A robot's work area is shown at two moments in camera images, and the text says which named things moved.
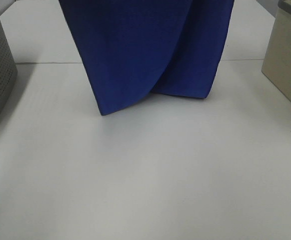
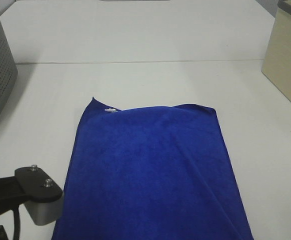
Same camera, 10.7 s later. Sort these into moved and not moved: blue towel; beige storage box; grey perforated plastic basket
Moved: blue towel
Not moved: grey perforated plastic basket; beige storage box
